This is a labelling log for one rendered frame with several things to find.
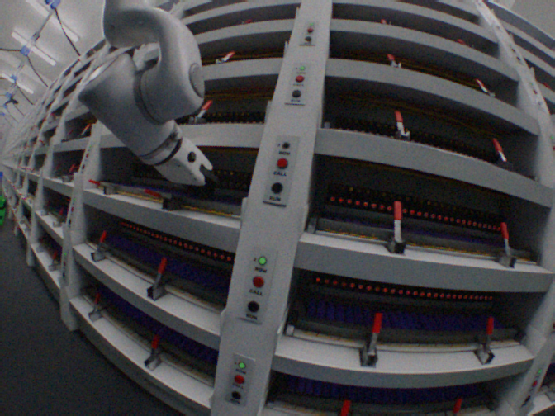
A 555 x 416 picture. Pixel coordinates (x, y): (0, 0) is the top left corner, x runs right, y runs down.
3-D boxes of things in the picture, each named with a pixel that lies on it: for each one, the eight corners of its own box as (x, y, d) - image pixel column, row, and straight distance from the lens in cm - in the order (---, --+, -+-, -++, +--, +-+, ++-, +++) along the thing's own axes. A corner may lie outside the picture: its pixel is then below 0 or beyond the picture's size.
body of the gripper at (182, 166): (192, 125, 35) (217, 163, 42) (151, 127, 42) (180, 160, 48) (171, 163, 31) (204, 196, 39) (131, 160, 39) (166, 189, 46)
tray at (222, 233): (239, 254, 34) (244, 198, 32) (83, 202, 80) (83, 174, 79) (272, 228, 52) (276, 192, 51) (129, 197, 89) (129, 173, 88)
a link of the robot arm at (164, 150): (185, 114, 34) (193, 127, 36) (149, 118, 41) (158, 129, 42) (159, 157, 30) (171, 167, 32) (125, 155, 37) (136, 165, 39)
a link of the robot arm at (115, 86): (183, 108, 36) (140, 125, 41) (140, 39, 32) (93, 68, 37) (173, 146, 30) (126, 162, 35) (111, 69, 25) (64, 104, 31)
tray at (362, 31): (519, 82, 85) (511, 45, 92) (329, 30, 63) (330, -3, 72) (481, 101, 97) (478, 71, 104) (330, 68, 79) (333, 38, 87)
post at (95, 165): (70, 331, 95) (205, -16, 146) (60, 319, 102) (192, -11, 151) (111, 320, 103) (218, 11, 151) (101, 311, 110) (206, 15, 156)
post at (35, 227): (29, 266, 155) (129, 20, 191) (26, 260, 164) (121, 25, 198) (58, 267, 160) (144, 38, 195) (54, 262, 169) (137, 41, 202)
